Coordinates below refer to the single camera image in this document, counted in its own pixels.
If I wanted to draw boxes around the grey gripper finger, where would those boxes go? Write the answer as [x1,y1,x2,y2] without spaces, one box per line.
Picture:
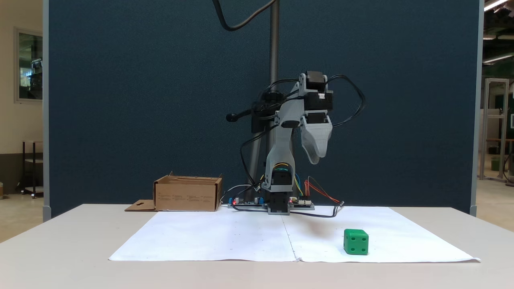
[300,120,315,162]
[305,116,333,164]

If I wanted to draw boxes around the green dice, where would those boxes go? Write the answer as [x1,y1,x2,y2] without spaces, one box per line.
[344,229,369,256]

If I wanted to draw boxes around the controller circuit board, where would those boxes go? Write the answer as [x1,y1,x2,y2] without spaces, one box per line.
[290,197,315,210]

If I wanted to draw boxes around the blue power circuit board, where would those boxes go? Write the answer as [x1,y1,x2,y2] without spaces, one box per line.
[228,195,266,209]

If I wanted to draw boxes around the white paper sheet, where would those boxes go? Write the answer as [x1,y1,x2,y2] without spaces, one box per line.
[281,206,481,264]
[108,209,300,263]

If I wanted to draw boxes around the brown cardboard box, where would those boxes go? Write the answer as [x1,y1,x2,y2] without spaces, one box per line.
[124,171,224,212]

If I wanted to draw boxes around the dark blue partition panel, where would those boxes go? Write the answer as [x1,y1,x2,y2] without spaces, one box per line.
[43,0,484,222]

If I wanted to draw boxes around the black shelf cart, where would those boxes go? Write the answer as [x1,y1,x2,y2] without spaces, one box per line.
[18,140,44,199]

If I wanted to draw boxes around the black motor cable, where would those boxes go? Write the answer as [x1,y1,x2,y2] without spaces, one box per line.
[324,74,366,129]
[240,124,278,189]
[257,78,302,121]

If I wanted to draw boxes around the yellow wire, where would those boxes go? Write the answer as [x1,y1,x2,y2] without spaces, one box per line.
[292,172,304,198]

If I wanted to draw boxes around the red orange wire bundle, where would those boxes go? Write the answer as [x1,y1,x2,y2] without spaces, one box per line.
[304,176,342,204]

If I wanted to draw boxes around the grey black camera stand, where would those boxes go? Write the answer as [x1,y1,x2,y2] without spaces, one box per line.
[226,0,294,203]

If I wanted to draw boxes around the black cable with white connector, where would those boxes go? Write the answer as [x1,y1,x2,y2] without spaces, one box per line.
[290,201,345,218]

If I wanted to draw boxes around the grey white cable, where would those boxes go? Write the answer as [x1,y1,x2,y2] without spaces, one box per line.
[220,185,257,206]

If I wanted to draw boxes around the thick black camera cable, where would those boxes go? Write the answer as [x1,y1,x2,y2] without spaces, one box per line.
[212,0,278,32]

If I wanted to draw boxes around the aluminium frame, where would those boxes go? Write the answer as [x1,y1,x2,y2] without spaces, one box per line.
[480,78,510,182]

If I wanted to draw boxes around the framed wall window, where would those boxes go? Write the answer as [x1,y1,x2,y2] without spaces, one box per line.
[14,27,44,104]

